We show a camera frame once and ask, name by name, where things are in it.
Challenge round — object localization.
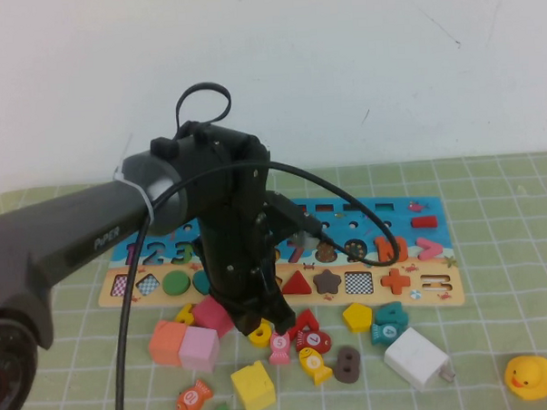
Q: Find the teal heart piece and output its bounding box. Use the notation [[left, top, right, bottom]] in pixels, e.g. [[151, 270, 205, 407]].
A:
[[192, 270, 213, 295]]

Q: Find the orange wooden block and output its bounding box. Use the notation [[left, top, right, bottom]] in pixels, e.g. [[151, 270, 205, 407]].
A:
[[146, 319, 189, 368]]

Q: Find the teal fish number four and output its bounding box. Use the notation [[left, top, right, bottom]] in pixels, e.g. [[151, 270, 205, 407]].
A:
[[367, 320, 404, 346]]

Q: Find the pink greater-than sign piece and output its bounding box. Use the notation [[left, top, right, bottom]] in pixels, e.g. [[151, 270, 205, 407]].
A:
[[415, 236, 444, 261]]

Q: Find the yellow rubber duck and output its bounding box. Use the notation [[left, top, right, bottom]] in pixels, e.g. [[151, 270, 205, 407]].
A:
[[502, 355, 547, 403]]

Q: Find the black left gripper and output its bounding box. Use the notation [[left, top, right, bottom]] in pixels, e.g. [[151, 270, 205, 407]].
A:
[[194, 199, 298, 340]]

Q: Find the long black camera cable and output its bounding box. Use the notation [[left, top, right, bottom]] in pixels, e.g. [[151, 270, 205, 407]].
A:
[[103, 155, 409, 410]]

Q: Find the yellow number six piece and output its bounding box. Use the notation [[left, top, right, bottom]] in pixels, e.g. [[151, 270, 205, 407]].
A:
[[247, 317, 274, 348]]

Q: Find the light pink wooden block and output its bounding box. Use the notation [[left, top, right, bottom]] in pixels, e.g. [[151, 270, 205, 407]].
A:
[[176, 325, 221, 375]]

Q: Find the magenta wooden block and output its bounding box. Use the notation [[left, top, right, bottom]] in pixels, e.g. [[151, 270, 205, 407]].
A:
[[190, 297, 234, 340]]

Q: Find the short black looped cable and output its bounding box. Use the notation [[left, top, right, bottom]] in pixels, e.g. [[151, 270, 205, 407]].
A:
[[175, 82, 234, 138]]

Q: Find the green checked tablecloth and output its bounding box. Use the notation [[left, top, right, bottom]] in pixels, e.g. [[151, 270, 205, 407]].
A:
[[0, 150, 547, 410]]

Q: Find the red rectangular bar piece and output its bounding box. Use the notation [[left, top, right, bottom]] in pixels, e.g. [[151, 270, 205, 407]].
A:
[[409, 214, 439, 230]]

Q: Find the brown star piece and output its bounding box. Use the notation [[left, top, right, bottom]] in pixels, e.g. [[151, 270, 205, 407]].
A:
[[313, 269, 345, 298]]

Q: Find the teal number four piece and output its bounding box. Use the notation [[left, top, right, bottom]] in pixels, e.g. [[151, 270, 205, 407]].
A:
[[371, 300, 408, 331]]

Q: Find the green circle piece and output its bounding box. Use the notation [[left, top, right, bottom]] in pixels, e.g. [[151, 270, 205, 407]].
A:
[[161, 270, 191, 298]]

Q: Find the red number seven piece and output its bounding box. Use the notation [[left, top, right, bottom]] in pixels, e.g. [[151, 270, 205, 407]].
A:
[[287, 307, 319, 339]]

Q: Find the colourful wooden puzzle board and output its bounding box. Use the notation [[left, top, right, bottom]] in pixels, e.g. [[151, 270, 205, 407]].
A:
[[93, 191, 467, 322]]

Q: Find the orange number ten piece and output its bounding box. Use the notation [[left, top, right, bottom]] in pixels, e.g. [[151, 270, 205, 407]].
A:
[[374, 235, 409, 263]]

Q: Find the white zip tie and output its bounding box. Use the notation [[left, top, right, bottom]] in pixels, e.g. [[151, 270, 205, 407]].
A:
[[112, 160, 157, 227]]

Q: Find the white USB charger plug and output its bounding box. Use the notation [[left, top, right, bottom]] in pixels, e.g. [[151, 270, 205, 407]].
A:
[[381, 325, 456, 395]]

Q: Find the yellow fish number six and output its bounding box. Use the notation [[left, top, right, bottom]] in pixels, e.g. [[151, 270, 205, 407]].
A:
[[297, 346, 333, 386]]

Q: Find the orange fish number ten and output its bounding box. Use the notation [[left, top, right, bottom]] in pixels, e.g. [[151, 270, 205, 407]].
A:
[[174, 378, 214, 410]]

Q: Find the pink fish number five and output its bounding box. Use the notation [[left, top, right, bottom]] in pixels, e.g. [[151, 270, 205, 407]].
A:
[[268, 330, 291, 366]]

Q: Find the orange plus sign piece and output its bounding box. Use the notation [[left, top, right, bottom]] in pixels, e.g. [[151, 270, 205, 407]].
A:
[[379, 267, 413, 297]]

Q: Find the yellow pentagon piece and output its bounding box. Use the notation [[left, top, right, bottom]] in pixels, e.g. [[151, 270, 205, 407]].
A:
[[340, 301, 375, 334]]

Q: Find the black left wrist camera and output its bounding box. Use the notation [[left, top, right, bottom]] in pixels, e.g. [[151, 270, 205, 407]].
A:
[[266, 189, 325, 252]]

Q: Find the brown number eight piece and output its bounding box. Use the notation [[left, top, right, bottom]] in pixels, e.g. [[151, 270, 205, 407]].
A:
[[331, 345, 360, 384]]

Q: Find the red fish number seven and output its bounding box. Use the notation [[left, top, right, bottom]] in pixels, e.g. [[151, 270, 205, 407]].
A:
[[295, 329, 332, 355]]

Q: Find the red triangle piece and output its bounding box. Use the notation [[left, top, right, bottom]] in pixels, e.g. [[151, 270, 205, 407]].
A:
[[281, 270, 316, 298]]

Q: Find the yellow wooden block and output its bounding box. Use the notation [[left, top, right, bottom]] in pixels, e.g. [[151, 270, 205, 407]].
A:
[[229, 358, 278, 410]]

